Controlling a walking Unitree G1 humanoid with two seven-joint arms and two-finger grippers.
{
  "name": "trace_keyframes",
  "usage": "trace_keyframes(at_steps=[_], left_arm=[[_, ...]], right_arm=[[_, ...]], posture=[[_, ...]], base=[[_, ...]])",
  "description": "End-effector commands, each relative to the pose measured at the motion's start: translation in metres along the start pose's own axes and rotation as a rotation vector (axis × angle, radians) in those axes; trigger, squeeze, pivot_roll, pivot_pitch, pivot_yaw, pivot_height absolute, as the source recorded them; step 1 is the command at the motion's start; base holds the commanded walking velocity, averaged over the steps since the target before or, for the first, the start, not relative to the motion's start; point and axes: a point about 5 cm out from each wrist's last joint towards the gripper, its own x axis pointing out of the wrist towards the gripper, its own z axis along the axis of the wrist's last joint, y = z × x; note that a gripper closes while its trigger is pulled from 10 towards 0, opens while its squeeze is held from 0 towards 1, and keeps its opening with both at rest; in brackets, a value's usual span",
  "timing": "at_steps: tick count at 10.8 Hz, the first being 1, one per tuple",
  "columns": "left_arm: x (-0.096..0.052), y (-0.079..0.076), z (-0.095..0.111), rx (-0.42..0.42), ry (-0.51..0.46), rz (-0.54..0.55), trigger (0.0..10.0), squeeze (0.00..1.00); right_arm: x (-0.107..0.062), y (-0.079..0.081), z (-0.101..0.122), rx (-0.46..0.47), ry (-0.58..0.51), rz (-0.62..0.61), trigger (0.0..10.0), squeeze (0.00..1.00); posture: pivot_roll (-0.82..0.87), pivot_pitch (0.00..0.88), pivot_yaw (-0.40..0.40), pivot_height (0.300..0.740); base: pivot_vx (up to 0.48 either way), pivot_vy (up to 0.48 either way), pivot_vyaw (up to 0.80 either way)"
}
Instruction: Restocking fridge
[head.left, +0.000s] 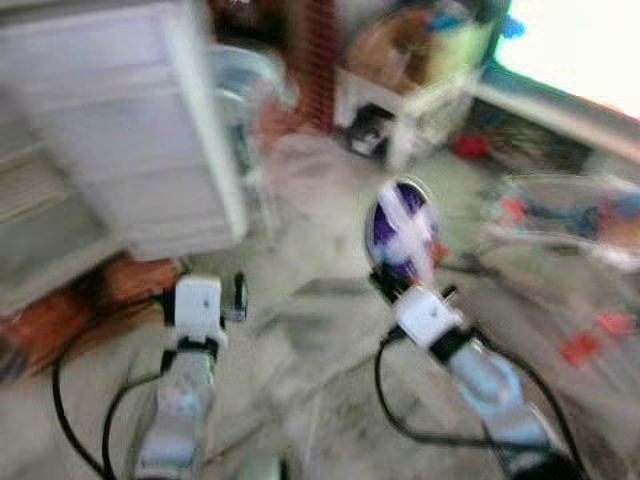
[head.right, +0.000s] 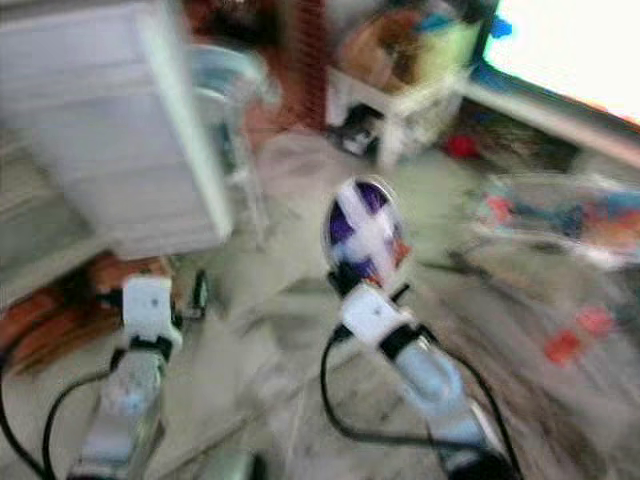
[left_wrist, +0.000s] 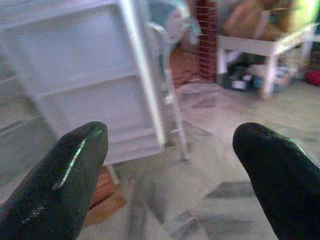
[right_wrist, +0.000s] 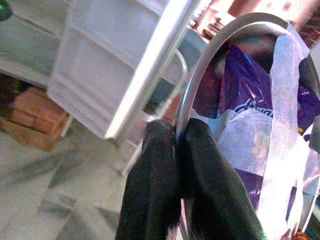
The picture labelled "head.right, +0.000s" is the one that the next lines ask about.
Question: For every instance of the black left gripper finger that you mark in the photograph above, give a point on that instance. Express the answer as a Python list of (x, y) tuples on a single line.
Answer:
[(198, 296)]

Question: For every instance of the purple snack packet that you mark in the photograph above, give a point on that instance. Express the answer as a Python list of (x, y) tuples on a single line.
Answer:
[(362, 228)]

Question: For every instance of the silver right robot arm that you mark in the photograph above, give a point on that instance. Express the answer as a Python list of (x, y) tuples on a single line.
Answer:
[(450, 395)]

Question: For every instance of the red brick fridge base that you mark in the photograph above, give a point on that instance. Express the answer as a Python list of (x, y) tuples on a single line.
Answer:
[(60, 310)]

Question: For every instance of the white fridge body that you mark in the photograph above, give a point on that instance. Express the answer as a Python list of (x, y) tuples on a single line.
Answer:
[(40, 230)]

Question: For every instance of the small black box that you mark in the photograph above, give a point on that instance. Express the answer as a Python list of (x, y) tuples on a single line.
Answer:
[(362, 130)]

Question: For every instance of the white plastic side table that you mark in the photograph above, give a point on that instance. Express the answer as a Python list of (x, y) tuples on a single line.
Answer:
[(410, 110)]

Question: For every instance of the colourful baby bouncer seat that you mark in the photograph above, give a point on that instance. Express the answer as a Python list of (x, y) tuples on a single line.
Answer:
[(560, 215)]

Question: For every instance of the brown paper bag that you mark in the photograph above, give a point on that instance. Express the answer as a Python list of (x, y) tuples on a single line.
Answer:
[(385, 50)]

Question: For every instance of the red drinking bottle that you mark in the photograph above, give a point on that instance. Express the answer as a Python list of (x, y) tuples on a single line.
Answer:
[(575, 340)]

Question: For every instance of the white cardboard box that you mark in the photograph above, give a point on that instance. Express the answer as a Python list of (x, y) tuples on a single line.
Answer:
[(455, 45)]

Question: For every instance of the white television console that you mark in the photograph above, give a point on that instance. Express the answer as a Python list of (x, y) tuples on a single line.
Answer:
[(550, 120)]

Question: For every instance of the large bright television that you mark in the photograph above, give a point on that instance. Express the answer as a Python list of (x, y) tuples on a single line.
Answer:
[(570, 45)]

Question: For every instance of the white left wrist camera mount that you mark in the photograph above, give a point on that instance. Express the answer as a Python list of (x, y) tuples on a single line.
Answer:
[(150, 312)]

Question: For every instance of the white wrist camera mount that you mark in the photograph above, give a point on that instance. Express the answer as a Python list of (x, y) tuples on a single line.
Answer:
[(150, 312), (375, 318)]

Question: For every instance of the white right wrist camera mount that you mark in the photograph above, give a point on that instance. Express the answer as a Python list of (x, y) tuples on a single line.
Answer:
[(375, 318)]

